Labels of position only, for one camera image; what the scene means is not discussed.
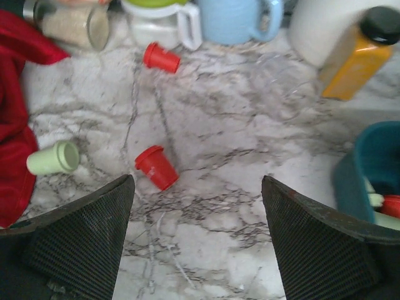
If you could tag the green capsule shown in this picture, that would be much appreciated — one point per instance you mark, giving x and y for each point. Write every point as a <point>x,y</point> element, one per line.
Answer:
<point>376,200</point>
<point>62,157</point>

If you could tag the red capsule back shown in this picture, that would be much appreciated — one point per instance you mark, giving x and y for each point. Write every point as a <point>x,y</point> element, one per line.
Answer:
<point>156,56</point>

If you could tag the glass spice jar lying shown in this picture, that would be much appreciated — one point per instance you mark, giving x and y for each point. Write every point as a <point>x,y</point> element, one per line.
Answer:
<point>85,26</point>

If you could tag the red capsule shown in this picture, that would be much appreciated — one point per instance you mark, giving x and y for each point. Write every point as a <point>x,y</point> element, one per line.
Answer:
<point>391,206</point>
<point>156,56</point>
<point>157,168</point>

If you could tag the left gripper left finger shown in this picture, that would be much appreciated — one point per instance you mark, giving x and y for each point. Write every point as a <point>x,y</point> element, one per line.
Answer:
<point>77,246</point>

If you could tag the orange spice bottle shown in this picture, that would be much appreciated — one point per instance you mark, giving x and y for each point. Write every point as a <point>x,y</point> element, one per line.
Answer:
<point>360,53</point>

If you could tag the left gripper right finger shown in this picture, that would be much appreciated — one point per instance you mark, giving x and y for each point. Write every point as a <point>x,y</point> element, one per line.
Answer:
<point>325,254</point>

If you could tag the green capsule by cloth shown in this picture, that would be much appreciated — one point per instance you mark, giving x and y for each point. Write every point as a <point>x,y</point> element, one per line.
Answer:
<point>62,157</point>

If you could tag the white thermos jug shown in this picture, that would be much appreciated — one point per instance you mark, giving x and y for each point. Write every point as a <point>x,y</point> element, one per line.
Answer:
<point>316,25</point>

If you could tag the blue mug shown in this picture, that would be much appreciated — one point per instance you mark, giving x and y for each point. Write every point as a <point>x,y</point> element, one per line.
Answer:
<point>237,22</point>

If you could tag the teal storage basket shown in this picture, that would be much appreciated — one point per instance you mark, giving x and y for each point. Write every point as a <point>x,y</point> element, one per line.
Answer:
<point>375,157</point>

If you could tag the green lid white cup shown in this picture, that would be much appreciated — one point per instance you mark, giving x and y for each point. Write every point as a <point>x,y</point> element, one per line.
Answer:
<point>168,23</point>

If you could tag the red cloth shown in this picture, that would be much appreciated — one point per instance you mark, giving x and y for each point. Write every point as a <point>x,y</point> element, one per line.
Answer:
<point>20,43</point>

